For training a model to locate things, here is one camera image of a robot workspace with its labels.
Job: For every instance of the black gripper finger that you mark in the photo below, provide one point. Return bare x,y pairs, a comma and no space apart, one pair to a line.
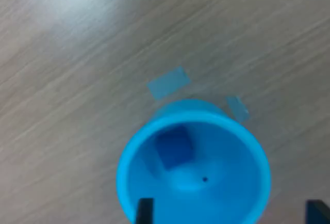
319,215
144,212

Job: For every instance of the blue cube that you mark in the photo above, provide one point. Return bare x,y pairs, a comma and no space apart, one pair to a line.
174,147

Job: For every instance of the blue plastic bin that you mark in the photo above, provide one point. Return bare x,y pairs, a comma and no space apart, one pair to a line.
232,172

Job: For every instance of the blue tape piece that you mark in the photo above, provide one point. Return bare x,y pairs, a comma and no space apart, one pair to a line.
238,108
168,82

